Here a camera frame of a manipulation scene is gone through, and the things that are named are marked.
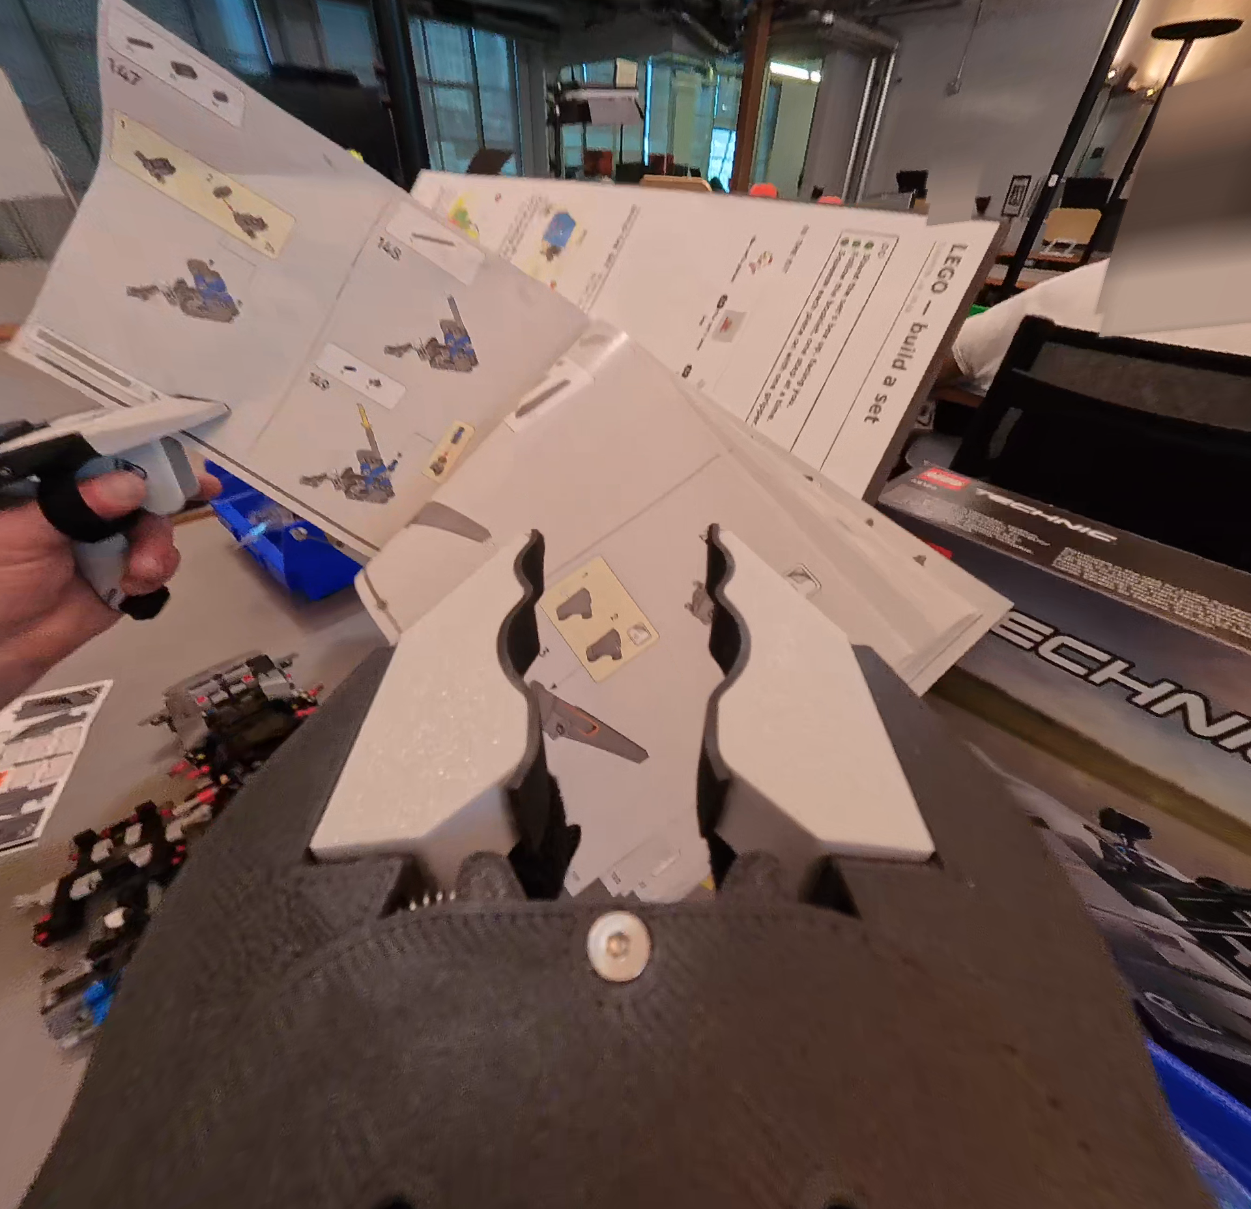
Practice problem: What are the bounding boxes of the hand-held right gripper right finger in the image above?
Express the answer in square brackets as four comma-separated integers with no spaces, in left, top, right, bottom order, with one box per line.
[699,523,938,899]

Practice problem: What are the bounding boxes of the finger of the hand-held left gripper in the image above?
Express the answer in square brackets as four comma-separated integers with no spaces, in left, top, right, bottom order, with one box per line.
[57,398,232,460]

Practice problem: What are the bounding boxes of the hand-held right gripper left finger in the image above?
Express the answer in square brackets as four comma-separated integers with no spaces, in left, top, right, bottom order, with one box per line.
[309,530,581,903]

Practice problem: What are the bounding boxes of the lego instruction booklet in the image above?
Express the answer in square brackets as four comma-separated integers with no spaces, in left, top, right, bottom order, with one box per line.
[5,0,1013,903]

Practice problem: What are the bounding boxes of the lego sub-assembly with blue parts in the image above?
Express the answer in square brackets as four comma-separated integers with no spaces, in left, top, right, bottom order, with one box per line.
[40,965,129,1050]

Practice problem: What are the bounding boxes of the large lego vehicle chassis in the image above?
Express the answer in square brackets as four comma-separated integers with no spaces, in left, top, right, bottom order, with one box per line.
[15,653,325,995]

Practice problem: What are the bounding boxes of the dark printed lego box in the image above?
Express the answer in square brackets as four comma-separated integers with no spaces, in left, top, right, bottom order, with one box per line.
[875,461,1251,1103]

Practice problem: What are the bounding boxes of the person's left hand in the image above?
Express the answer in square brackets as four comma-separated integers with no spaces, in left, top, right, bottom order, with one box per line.
[0,467,225,707]

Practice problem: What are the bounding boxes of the clear plastic parts bags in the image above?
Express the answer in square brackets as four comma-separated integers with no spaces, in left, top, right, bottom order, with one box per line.
[230,506,315,556]

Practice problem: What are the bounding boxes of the blue plastic bin with tag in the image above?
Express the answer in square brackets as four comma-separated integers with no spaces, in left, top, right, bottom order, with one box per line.
[204,461,365,605]

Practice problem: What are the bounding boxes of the printed marker sheet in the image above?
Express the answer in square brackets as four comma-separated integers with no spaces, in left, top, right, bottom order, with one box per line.
[0,680,114,857]

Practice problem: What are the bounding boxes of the black vertical pole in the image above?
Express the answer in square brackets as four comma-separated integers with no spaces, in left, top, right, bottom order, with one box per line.
[1003,0,1167,297]
[366,0,433,189]

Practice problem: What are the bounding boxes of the light wooden chair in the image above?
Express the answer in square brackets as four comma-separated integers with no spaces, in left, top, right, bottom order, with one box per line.
[1042,208,1111,257]

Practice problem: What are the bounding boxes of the black floor lamp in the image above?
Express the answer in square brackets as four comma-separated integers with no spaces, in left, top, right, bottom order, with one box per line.
[1115,19,1245,214]

